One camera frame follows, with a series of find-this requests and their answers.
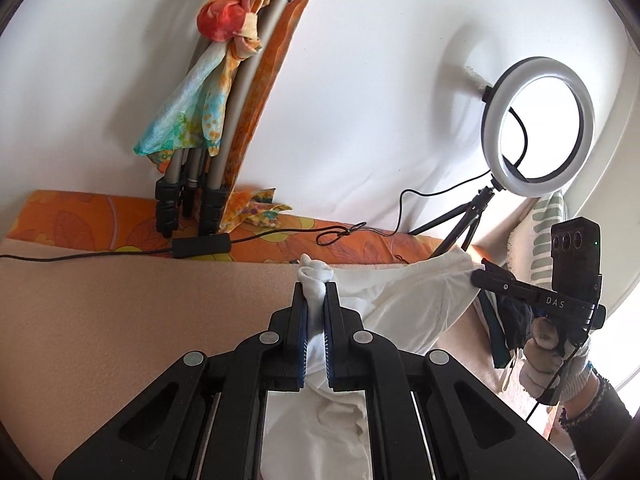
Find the black gooseneck phone clamp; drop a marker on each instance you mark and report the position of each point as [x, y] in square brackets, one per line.
[525, 135]

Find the yellow patterned cloth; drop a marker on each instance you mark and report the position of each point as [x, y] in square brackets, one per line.
[260, 215]

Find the dark teal garment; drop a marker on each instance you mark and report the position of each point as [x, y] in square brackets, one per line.
[495, 340]

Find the folded silver tripod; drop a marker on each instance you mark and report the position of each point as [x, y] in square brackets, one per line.
[220, 160]

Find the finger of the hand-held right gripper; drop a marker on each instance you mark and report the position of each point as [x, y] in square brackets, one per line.
[505, 287]
[492, 266]

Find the beige blanket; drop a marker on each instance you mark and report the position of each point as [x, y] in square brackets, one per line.
[125, 320]

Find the striped green white towel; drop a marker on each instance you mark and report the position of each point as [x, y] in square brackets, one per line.
[542, 210]

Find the small black tripod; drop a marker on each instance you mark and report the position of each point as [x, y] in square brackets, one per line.
[475, 210]

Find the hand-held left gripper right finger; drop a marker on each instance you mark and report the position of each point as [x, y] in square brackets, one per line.
[327, 330]

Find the black garment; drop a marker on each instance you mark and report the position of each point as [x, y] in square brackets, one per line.
[515, 320]

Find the orange floral bedsheet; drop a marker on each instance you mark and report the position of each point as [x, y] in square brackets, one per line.
[90, 220]

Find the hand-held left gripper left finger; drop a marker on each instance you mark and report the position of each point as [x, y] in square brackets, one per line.
[301, 330]

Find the orange patterned board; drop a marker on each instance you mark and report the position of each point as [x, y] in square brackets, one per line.
[280, 60]

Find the person's right hand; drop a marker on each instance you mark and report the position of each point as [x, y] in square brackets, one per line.
[542, 335]

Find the colourful tied scarf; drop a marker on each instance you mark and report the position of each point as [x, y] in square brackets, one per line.
[175, 125]

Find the white t-shirt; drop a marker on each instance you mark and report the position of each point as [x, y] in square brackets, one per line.
[400, 305]

